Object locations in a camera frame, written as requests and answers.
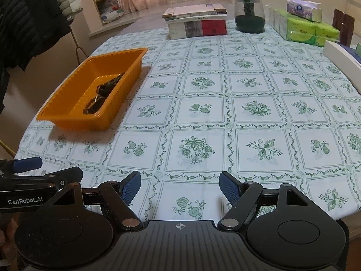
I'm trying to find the white plastic bag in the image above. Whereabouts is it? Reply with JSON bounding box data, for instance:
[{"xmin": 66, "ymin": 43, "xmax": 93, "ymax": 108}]
[{"xmin": 100, "ymin": 0, "xmax": 125, "ymax": 25}]

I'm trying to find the long dark bead necklace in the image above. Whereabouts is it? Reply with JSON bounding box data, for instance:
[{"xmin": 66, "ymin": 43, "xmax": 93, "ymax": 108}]
[{"xmin": 104, "ymin": 73, "xmax": 125, "ymax": 87}]

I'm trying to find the green tissue pack bundle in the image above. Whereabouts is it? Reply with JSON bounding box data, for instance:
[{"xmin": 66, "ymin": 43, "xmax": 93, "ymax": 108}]
[{"xmin": 268, "ymin": 7, "xmax": 340, "ymax": 47}]

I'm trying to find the reddish brown bead necklace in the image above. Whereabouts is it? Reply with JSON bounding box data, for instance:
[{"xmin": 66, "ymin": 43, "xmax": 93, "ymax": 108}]
[{"xmin": 82, "ymin": 96, "xmax": 100, "ymax": 116}]

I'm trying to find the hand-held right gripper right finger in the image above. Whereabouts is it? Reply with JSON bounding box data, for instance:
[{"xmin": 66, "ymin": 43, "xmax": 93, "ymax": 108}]
[{"xmin": 217, "ymin": 171, "xmax": 321, "ymax": 231}]

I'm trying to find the purple tissue pack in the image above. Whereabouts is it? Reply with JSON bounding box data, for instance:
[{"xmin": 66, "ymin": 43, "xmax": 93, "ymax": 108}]
[{"xmin": 287, "ymin": 0, "xmax": 323, "ymax": 23}]

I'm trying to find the pale pink book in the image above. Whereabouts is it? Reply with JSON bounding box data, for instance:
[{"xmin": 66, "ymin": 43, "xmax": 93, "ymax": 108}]
[{"xmin": 163, "ymin": 3, "xmax": 226, "ymax": 17}]

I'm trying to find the stack of books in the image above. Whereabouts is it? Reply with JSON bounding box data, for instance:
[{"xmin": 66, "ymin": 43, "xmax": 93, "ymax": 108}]
[{"xmin": 168, "ymin": 16, "xmax": 228, "ymax": 40}]

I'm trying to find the orange plastic tray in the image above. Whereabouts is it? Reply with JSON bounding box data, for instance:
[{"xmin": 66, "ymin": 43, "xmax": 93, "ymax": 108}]
[{"xmin": 36, "ymin": 48, "xmax": 149, "ymax": 132}]

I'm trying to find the black puffer jacket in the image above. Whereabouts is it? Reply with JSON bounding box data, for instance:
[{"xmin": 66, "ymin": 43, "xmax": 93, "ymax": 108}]
[{"xmin": 0, "ymin": 0, "xmax": 72, "ymax": 114}]

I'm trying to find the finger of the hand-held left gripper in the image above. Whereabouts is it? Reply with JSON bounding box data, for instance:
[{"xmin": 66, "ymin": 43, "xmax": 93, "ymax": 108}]
[
  {"xmin": 44, "ymin": 166, "xmax": 84, "ymax": 188},
  {"xmin": 0, "ymin": 157, "xmax": 43, "ymax": 175}
]

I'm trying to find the thin white book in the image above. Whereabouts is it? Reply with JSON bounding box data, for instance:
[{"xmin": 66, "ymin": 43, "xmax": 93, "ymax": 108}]
[{"xmin": 165, "ymin": 11, "xmax": 228, "ymax": 22}]

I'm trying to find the green glass jar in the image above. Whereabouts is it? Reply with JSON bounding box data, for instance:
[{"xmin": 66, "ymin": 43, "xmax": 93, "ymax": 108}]
[{"xmin": 234, "ymin": 0, "xmax": 266, "ymax": 34}]

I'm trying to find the brown wooden box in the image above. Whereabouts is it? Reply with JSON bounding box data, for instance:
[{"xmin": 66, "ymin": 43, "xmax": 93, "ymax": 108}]
[{"xmin": 333, "ymin": 8, "xmax": 355, "ymax": 47}]

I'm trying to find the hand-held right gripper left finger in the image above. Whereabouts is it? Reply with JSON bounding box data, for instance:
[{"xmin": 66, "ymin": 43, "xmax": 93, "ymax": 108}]
[{"xmin": 37, "ymin": 171, "xmax": 144, "ymax": 231}]

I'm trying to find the long white box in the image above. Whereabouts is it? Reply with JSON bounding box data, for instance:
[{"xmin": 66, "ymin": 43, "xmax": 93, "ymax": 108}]
[{"xmin": 323, "ymin": 40, "xmax": 361, "ymax": 77}]

